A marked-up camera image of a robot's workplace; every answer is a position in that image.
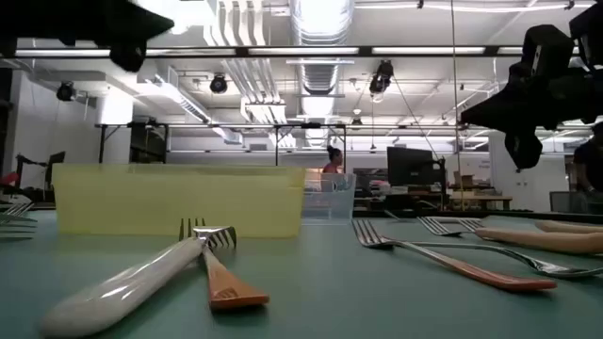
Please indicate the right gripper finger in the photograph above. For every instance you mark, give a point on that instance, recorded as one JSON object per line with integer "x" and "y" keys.
{"x": 509, "y": 102}
{"x": 506, "y": 120}

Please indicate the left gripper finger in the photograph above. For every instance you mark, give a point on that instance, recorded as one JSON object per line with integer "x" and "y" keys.
{"x": 153, "y": 30}
{"x": 151, "y": 14}

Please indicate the yellow translucent plastic bin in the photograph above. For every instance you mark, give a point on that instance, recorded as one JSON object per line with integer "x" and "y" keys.
{"x": 141, "y": 202}

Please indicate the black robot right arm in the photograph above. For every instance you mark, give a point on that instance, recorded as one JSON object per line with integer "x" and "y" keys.
{"x": 589, "y": 37}

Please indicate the person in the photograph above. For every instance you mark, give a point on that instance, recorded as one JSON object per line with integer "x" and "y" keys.
{"x": 589, "y": 165}
{"x": 333, "y": 165}

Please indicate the black ceiling spotlight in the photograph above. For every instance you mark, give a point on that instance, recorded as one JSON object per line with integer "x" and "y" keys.
{"x": 380, "y": 80}
{"x": 218, "y": 84}
{"x": 66, "y": 91}

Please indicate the cardboard box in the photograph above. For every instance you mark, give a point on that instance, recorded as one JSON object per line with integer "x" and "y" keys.
{"x": 464, "y": 180}

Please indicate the wooden desk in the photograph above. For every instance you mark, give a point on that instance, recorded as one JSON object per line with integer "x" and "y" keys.
{"x": 480, "y": 200}

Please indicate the black monitor stand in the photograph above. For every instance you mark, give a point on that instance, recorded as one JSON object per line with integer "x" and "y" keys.
{"x": 442, "y": 179}

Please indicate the grey mesh chair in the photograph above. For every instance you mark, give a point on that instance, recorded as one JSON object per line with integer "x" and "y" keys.
{"x": 565, "y": 202}

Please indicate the large black monitor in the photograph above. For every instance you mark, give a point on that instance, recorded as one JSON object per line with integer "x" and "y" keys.
{"x": 410, "y": 167}

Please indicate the black cabinet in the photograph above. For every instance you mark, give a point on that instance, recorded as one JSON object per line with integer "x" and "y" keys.
{"x": 148, "y": 146}

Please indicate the small black monitor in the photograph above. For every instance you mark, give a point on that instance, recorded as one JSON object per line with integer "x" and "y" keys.
{"x": 56, "y": 165}

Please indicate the clear plastic bin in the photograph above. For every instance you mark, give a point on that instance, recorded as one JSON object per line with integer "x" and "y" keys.
{"x": 330, "y": 207}

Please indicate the green table mat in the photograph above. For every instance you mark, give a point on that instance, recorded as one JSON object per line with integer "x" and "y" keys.
{"x": 330, "y": 306}

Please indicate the black frame bar with lights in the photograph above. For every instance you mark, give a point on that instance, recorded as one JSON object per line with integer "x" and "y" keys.
{"x": 492, "y": 50}

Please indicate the distant black table frame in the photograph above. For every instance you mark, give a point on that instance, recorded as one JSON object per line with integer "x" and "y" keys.
{"x": 101, "y": 143}

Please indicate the silver ventilation duct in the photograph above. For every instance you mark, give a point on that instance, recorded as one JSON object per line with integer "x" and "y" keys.
{"x": 320, "y": 80}

